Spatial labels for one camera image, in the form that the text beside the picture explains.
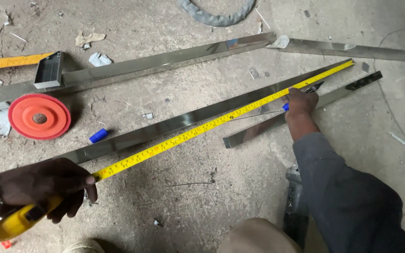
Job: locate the person's left hand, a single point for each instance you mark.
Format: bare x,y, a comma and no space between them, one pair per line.
37,182

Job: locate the person's right hand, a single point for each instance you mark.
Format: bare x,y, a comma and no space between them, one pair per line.
301,103

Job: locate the person's right fingers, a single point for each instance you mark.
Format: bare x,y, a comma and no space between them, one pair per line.
299,95

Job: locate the blue black marker pen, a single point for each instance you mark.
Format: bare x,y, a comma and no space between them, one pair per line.
313,88

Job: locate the yellow tape measure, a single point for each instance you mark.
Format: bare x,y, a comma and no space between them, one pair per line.
188,135

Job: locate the thin metal rod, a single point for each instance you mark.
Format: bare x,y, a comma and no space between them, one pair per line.
255,116

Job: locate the small metal plate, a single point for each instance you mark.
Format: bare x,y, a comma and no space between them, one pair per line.
253,73
365,67

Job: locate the short steel tube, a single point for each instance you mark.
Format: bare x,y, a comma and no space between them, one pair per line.
258,130

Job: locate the crumpled white paper scrap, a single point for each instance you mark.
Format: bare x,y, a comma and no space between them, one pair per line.
280,42

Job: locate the flat steel strip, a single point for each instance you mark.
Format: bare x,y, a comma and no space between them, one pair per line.
364,51

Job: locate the black power tool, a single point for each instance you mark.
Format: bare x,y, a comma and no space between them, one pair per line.
295,207

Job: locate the white plastic strip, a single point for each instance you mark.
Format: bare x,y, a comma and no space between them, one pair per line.
403,142

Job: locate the long steel tube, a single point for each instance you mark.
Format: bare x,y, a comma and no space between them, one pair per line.
174,123
135,66

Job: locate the person's tan trouser knee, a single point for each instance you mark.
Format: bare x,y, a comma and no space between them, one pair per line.
258,237

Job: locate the pale blue paper scrap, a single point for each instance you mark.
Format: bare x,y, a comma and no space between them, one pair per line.
100,59

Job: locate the blue marker cap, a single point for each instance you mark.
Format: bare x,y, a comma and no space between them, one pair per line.
98,135

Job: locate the tan paper scrap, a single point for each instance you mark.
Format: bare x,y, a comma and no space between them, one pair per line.
89,38

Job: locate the small rectangular steel tube offcut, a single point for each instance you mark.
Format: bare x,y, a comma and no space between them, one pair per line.
49,70

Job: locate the red orange plastic disc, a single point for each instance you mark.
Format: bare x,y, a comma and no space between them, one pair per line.
39,116

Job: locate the person's light shoe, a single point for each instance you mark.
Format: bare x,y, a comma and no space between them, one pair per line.
83,247

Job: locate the yellow spirit level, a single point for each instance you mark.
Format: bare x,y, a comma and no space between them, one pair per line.
9,61

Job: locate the white cloth scrap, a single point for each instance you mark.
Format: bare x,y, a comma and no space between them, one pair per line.
2,121

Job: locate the small red plastic piece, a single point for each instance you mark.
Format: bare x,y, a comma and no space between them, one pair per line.
6,244

